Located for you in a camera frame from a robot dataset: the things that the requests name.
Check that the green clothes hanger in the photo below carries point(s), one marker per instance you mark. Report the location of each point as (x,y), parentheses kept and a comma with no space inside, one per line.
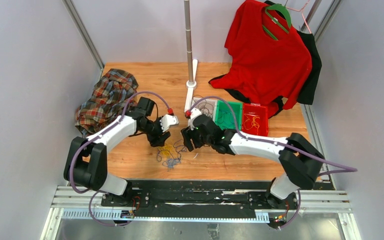
(276,22)

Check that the aluminium frame post left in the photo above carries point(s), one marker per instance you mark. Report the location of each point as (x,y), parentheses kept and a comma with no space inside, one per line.
(73,12)

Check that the pink wire hanger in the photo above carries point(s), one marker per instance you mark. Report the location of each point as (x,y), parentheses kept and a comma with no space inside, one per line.
(300,6)

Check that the aluminium frame post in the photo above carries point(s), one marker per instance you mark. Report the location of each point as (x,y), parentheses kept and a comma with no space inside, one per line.
(327,18)
(73,12)

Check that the metal pole with white base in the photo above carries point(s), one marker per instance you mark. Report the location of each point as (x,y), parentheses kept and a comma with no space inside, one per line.
(192,64)

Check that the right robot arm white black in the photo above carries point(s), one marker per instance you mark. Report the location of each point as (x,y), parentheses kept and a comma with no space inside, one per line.
(300,160)

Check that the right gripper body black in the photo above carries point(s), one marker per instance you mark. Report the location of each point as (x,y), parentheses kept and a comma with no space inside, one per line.
(208,141)

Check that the red t-shirt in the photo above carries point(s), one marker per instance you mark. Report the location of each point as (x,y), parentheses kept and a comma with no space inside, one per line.
(251,73)

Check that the plaid flannel shirt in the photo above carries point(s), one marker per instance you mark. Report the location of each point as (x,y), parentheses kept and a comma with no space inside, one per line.
(107,101)

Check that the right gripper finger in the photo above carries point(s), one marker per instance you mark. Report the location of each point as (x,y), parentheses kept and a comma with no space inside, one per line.
(188,139)
(197,139)

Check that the aluminium frame post right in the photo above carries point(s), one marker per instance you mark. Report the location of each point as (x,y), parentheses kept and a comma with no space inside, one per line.
(327,18)

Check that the green plastic bin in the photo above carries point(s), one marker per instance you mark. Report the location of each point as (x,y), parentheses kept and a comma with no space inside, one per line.
(225,118)

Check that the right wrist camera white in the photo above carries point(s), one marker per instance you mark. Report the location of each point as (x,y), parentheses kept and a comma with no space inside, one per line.
(193,114)

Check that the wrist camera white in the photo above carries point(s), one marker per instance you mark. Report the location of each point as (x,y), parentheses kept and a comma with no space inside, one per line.
(193,114)
(168,121)

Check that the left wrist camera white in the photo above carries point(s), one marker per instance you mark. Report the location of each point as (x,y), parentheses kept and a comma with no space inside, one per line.
(168,121)

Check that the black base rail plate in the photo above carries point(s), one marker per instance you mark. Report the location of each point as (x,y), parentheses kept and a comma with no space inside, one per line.
(200,199)

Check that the red plastic bin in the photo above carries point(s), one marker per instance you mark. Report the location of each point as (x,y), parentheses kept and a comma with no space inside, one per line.
(255,120)

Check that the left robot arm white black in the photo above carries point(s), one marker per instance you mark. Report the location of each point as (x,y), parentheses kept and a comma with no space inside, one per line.
(87,160)

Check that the black t-shirt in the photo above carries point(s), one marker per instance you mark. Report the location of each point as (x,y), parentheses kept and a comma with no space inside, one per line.
(298,61)

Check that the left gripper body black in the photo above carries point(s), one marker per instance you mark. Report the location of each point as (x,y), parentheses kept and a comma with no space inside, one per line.
(154,131)

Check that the white plastic bin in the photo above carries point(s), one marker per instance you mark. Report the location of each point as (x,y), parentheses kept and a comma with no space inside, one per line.
(207,106)

